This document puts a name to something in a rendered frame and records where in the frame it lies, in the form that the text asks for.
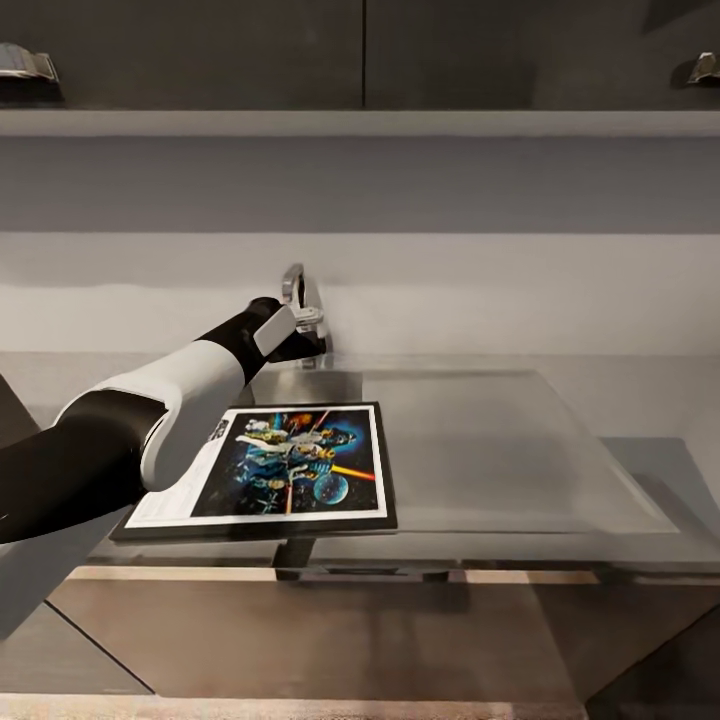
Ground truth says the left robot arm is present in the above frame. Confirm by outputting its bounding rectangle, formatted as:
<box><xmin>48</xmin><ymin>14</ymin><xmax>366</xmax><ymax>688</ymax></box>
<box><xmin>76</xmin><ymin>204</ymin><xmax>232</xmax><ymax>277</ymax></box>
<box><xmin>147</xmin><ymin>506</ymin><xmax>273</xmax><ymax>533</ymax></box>
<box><xmin>0</xmin><ymin>298</ymin><xmax>326</xmax><ymax>644</ymax></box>

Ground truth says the poster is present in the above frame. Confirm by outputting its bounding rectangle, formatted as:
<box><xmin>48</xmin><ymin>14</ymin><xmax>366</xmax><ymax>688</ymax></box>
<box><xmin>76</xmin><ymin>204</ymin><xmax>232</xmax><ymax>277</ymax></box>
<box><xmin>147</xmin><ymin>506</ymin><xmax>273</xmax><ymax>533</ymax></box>
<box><xmin>109</xmin><ymin>402</ymin><xmax>398</xmax><ymax>541</ymax></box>

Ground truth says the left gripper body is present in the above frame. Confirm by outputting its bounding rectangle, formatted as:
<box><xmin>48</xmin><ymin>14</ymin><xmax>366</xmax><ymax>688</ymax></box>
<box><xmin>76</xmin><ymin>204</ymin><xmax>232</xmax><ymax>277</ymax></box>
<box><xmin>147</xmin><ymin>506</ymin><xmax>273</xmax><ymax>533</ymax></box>
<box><xmin>269</xmin><ymin>329</ymin><xmax>321</xmax><ymax>363</ymax></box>

